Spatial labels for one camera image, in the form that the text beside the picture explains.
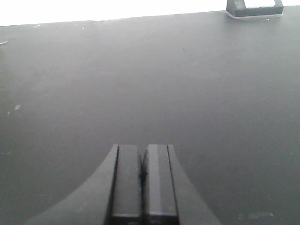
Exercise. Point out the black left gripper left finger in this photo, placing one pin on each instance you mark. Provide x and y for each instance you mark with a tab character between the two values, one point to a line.
110	196

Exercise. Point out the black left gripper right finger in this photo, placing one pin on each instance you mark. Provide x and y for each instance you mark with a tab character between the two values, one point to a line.
170	198

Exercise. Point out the black white power socket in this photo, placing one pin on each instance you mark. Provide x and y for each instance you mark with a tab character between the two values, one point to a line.
242	8

